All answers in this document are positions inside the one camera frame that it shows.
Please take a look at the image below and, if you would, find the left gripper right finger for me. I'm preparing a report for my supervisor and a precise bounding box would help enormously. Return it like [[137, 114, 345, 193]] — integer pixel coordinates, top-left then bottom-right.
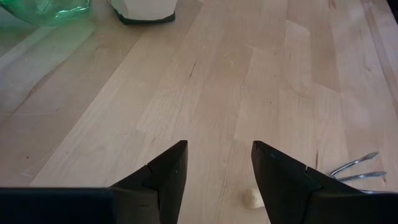
[[251, 140, 368, 224]]

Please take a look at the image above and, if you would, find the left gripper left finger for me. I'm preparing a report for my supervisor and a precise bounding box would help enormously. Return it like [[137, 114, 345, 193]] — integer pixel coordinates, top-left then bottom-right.
[[110, 139, 189, 224]]

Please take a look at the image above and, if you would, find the wooden handled hand rake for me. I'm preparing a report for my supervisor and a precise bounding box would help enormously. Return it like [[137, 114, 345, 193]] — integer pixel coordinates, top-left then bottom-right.
[[242, 151, 388, 210]]

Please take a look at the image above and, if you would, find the beige green gardening bag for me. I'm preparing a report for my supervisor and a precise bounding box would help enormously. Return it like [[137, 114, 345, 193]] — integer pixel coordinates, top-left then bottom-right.
[[108, 0, 178, 26]]

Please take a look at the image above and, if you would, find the green plastic spray bottle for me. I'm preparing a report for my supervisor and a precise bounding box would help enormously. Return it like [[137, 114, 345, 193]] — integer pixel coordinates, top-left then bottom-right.
[[0, 0, 93, 27]]

